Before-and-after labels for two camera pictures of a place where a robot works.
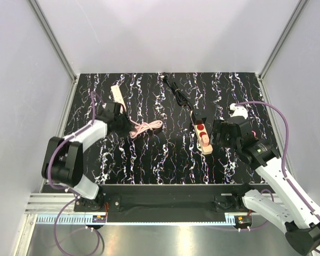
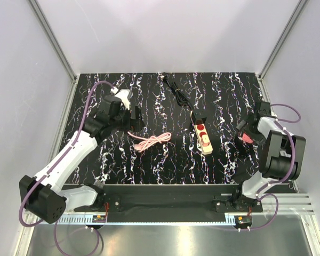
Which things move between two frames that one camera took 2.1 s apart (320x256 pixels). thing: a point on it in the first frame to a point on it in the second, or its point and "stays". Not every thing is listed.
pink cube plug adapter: x=205 y=140 stays
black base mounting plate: x=166 y=202 stays
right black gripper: x=219 y=126 to x=258 y=138
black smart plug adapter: x=200 y=113 stays
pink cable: x=141 y=128 to x=150 y=141
